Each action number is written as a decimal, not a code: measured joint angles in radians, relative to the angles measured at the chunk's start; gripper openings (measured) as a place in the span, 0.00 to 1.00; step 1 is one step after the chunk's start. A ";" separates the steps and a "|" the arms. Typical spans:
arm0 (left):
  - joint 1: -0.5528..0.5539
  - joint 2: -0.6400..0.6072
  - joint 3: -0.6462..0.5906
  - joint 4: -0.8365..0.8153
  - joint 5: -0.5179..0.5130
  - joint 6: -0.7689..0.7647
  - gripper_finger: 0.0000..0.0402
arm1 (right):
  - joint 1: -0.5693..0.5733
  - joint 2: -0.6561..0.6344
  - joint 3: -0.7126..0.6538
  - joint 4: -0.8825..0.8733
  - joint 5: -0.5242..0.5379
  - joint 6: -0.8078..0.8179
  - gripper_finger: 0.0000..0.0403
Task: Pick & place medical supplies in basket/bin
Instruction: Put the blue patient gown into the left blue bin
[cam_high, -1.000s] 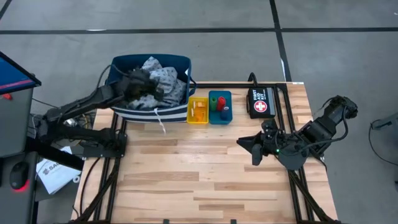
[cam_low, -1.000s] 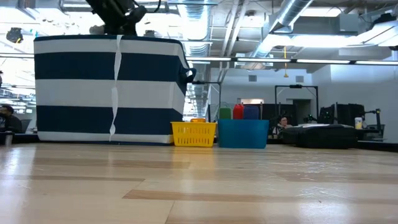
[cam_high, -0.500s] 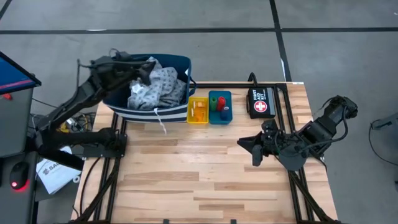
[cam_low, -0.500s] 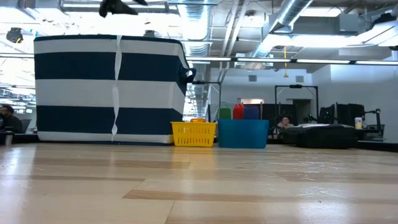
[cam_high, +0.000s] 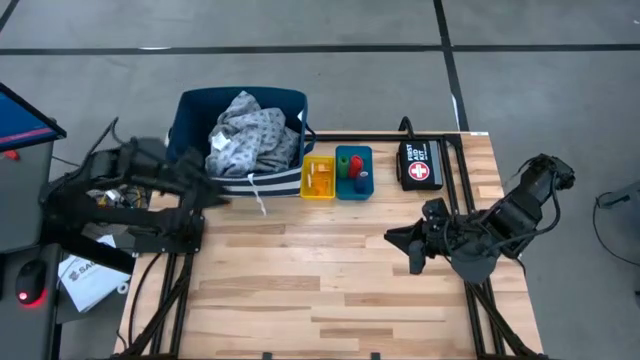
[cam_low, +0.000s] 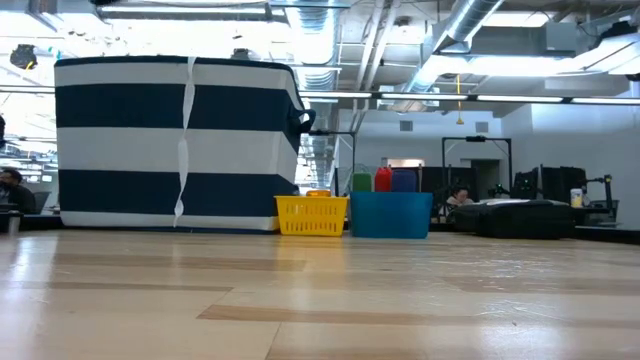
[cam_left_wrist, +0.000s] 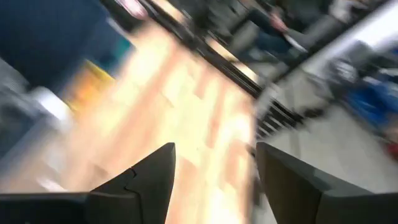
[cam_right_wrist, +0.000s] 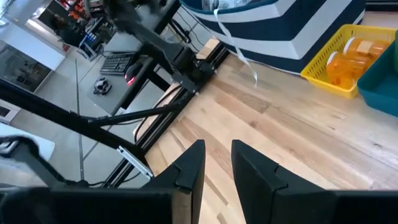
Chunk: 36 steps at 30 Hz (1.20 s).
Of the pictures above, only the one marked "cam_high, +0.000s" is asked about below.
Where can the blue bandage roll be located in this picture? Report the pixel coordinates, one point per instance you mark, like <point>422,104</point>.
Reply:
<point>362,182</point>

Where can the teal plastic tray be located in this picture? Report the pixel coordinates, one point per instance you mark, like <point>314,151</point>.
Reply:
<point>370,155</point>

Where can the black first aid kit pouch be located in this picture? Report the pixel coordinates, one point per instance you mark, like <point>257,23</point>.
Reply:
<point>420,171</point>

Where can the black aluminium frame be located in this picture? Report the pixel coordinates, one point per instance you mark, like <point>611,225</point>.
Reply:
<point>178,325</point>
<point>464,175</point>

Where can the grey side desk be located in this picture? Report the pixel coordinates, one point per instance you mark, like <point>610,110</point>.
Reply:
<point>20,330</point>

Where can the small red tag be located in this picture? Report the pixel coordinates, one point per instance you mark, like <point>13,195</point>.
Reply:
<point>11,155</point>

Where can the navy fabric basket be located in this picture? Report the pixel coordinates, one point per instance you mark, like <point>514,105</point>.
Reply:
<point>192,115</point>

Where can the white paper booklet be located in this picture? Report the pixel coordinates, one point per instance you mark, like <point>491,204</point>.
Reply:
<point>90,282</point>

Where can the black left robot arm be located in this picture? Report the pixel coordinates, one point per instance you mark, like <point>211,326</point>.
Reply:
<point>125,217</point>

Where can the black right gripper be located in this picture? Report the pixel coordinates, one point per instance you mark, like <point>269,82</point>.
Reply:
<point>445,235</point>

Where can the black aluminium frame rail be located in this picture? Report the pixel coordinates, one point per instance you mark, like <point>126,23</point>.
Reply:
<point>360,137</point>

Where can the black computer mouse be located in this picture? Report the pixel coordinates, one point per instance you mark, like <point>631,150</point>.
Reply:
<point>30,280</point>

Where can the grey patterned hospital gown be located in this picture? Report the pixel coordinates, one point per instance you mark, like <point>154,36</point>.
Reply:
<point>250,135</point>

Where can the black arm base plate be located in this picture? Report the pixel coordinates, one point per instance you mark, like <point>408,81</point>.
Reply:
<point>150,244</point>

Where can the red bandage roll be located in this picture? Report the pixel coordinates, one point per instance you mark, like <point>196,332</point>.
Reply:
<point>356,167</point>

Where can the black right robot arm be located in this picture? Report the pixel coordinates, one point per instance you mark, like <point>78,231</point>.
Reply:
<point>520,205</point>

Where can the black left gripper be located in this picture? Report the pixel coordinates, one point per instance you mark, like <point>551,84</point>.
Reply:
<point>190,170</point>

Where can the orange pill bottle pack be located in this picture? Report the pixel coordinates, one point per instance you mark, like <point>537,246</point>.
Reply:
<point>321,187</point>

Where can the green bandage roll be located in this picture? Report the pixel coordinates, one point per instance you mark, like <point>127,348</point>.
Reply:
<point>343,168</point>

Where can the yellow plastic tray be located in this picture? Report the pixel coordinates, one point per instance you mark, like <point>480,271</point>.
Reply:
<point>303,177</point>

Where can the computer monitor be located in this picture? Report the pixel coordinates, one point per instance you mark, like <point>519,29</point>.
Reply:
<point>20,122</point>

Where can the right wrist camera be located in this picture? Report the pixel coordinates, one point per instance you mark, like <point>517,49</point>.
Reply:
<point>436,209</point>

